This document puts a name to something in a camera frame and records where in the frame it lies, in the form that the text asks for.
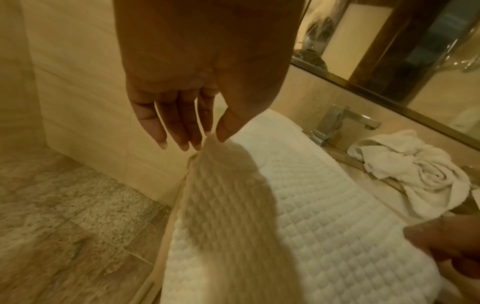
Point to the person's right hand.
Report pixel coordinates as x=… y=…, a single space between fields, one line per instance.
x=453 y=240

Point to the person's left hand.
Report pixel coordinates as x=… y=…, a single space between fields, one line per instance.
x=206 y=44

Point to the large white towel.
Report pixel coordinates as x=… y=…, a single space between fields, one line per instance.
x=420 y=166

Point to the white waffle towel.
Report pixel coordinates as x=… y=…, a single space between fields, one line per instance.
x=318 y=222

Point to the beige marble countertop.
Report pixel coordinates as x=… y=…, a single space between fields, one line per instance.
x=337 y=147

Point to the chrome faucet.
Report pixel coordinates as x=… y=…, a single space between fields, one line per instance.
x=333 y=121

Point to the metal framed wall mirror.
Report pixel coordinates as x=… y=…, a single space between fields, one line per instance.
x=412 y=44

